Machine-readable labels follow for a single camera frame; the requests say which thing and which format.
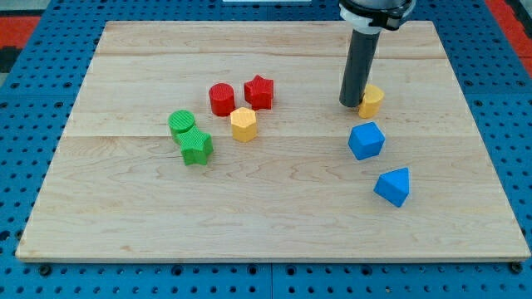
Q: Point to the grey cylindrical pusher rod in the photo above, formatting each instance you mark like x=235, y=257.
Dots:
x=358, y=65

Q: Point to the yellow heart block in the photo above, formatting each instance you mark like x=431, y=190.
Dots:
x=372, y=99

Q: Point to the red star block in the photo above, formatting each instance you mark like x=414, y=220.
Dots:
x=259, y=93

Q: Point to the green star block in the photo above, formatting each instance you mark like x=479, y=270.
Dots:
x=195, y=146

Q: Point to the blue cube block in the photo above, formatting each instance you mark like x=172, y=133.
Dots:
x=366, y=140

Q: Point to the yellow hexagon block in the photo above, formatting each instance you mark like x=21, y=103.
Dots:
x=243, y=124

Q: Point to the blue triangular prism block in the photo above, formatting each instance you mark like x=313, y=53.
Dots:
x=394, y=186

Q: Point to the red cylinder block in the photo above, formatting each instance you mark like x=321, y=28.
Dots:
x=221, y=97

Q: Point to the green cylinder block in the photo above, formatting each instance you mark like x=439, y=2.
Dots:
x=179, y=122

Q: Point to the light wooden board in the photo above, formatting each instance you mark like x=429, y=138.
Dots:
x=118, y=190

